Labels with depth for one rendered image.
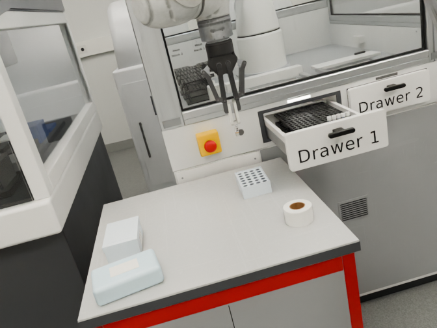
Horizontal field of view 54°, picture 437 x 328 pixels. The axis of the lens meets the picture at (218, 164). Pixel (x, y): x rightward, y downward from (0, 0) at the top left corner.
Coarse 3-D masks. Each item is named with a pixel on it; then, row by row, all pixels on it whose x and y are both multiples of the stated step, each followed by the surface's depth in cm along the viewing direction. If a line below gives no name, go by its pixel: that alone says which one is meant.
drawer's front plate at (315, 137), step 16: (368, 112) 117; (384, 112) 117; (304, 128) 116; (320, 128) 115; (368, 128) 118; (384, 128) 119; (288, 144) 116; (304, 144) 116; (320, 144) 117; (352, 144) 119; (368, 144) 119; (384, 144) 120; (288, 160) 118; (304, 160) 118; (320, 160) 119
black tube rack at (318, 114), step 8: (312, 104) 147; (320, 104) 145; (288, 112) 144; (296, 112) 143; (304, 112) 140; (312, 112) 138; (320, 112) 136; (328, 112) 134; (336, 112) 133; (280, 120) 139; (288, 120) 135; (296, 120) 134; (304, 120) 132; (312, 120) 130; (320, 120) 129; (280, 128) 141; (288, 128) 136
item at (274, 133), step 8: (328, 104) 149; (336, 104) 143; (280, 112) 149; (344, 112) 137; (352, 112) 131; (264, 120) 145; (272, 120) 150; (272, 128) 135; (272, 136) 137; (280, 136) 128; (280, 144) 130
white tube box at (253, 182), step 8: (256, 168) 133; (240, 176) 130; (248, 176) 129; (256, 176) 127; (264, 176) 126; (240, 184) 123; (248, 184) 123; (256, 184) 121; (264, 184) 122; (248, 192) 122; (256, 192) 122; (264, 192) 122
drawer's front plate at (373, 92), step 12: (420, 72) 145; (372, 84) 144; (384, 84) 144; (396, 84) 145; (408, 84) 146; (420, 84) 146; (348, 96) 145; (360, 96) 144; (372, 96) 145; (384, 96) 146; (396, 96) 146; (408, 96) 147; (372, 108) 146; (384, 108) 147; (396, 108) 148
